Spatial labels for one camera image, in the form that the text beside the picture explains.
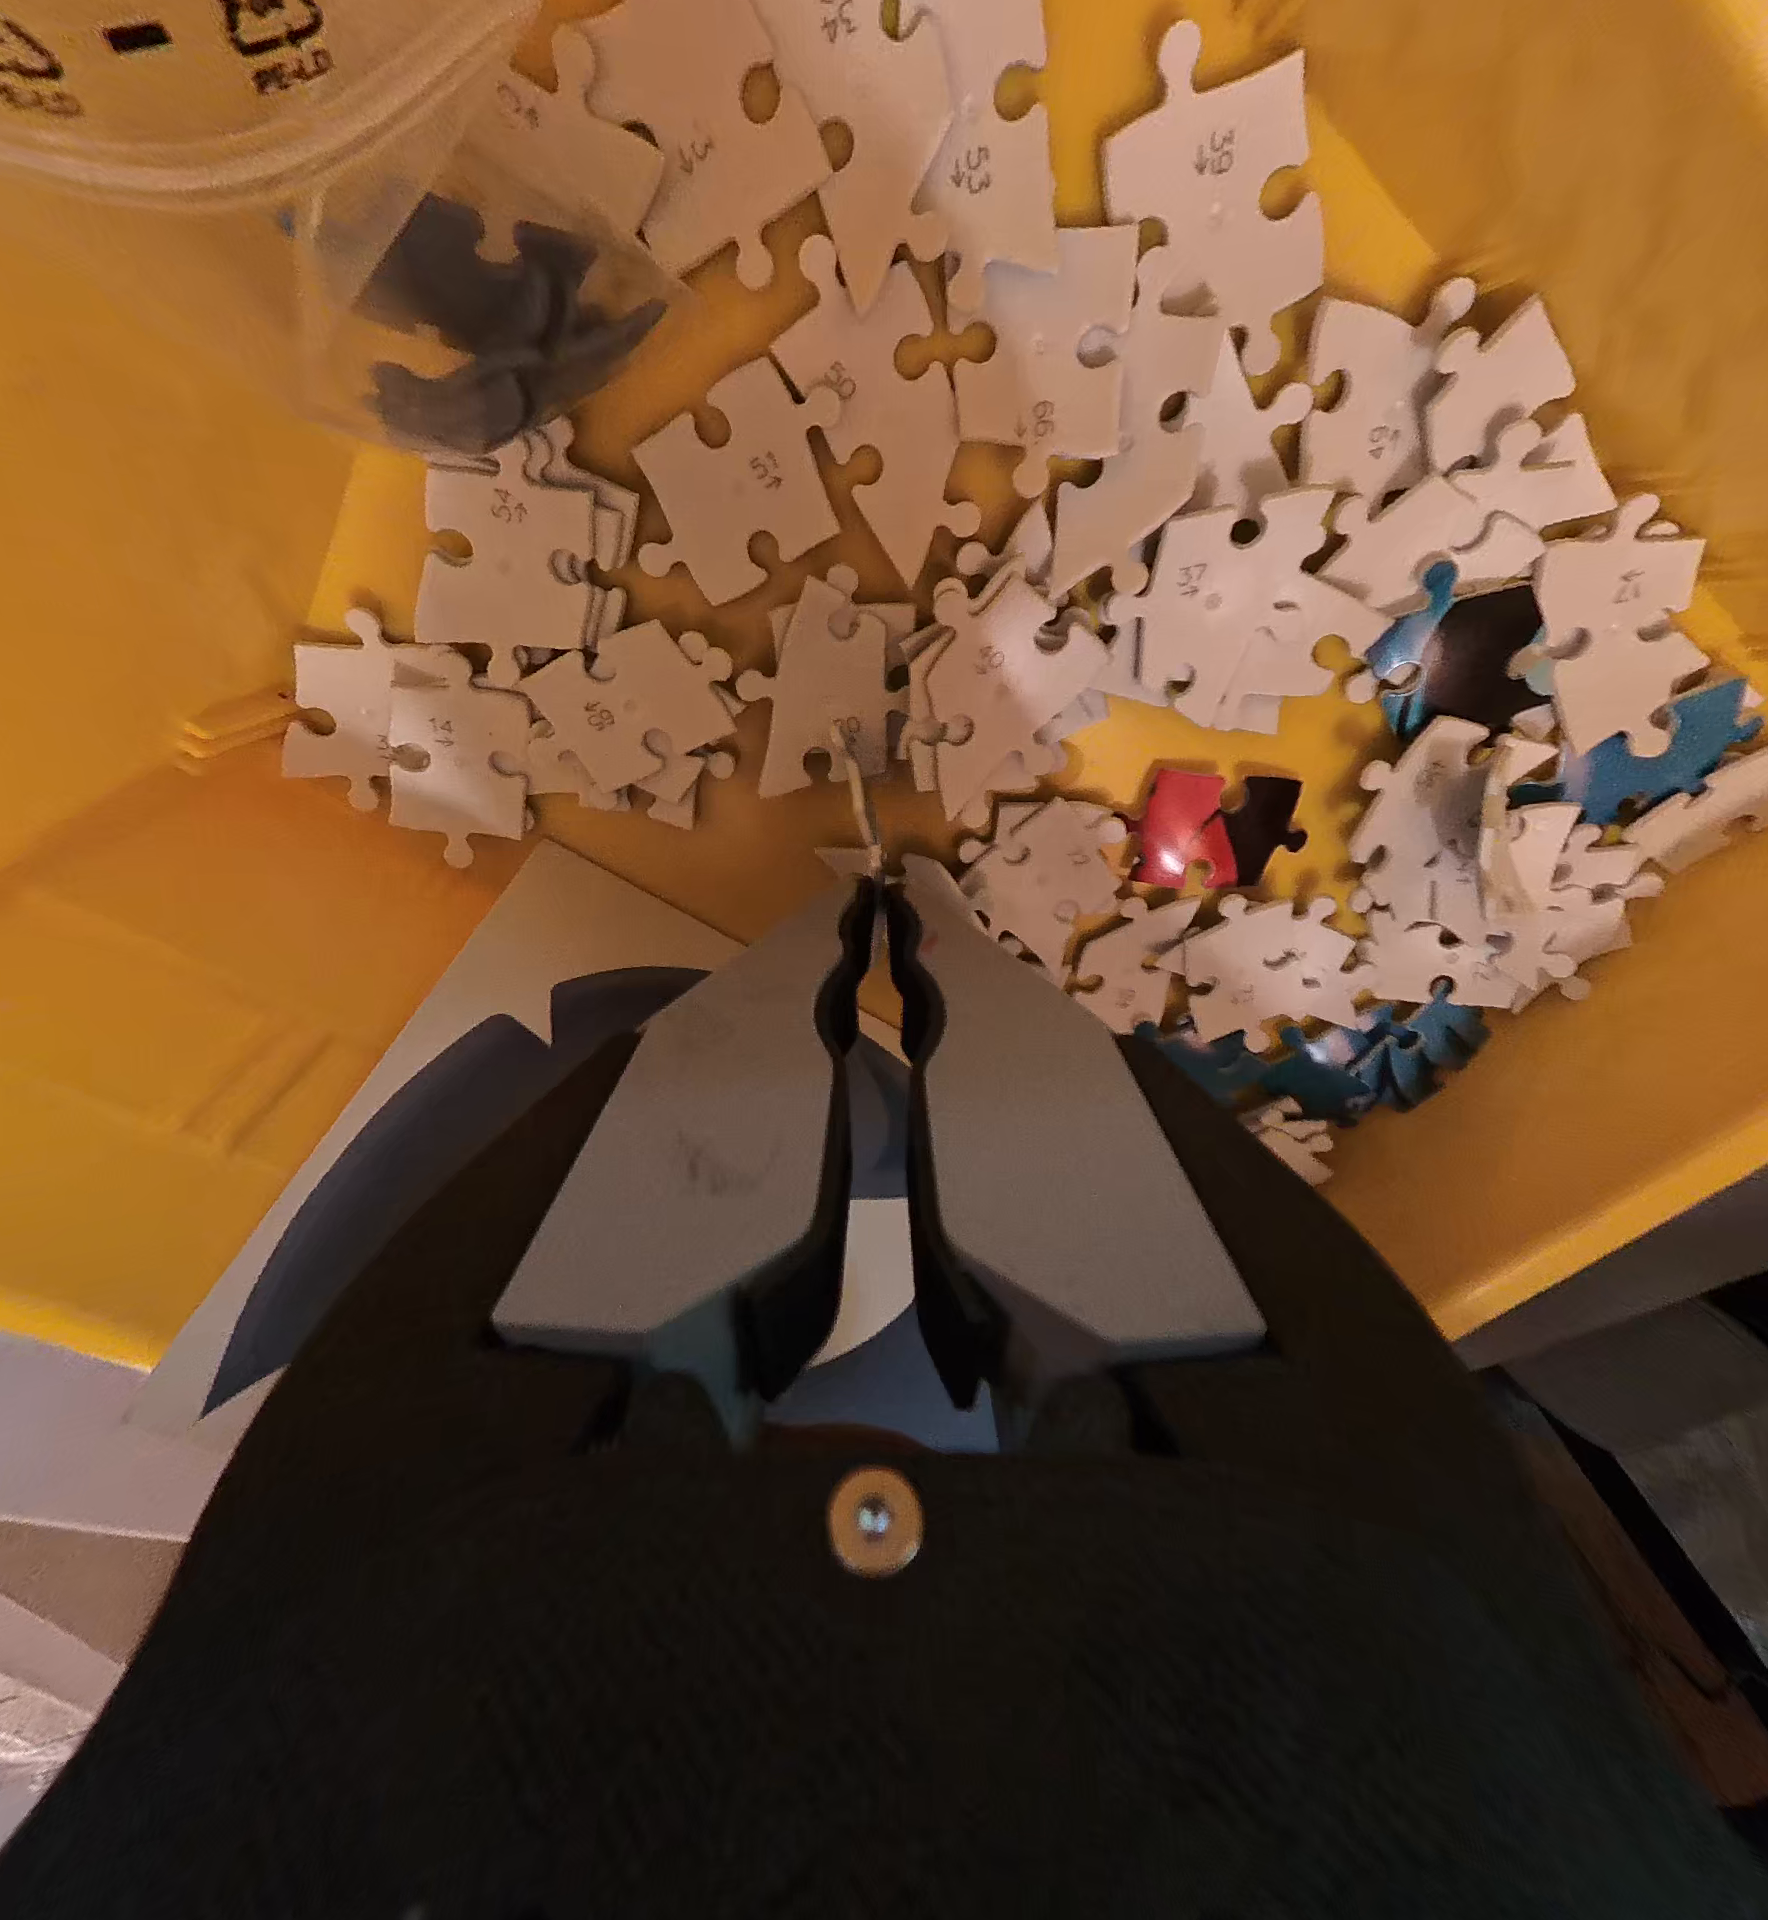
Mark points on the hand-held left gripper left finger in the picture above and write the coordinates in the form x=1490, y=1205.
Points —
x=689, y=1155

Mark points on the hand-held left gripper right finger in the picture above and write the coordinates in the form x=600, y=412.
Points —
x=1065, y=1171

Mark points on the white puzzle piece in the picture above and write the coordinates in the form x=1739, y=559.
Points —
x=863, y=858

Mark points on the yellow plastic bin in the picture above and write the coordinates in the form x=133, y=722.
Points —
x=119, y=674

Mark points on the pile of puzzle pieces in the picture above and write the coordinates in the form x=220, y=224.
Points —
x=1124, y=420

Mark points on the printed blue character sheet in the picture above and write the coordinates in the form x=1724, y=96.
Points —
x=418, y=1080

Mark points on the clear plastic bag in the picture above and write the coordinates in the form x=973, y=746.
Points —
x=479, y=331

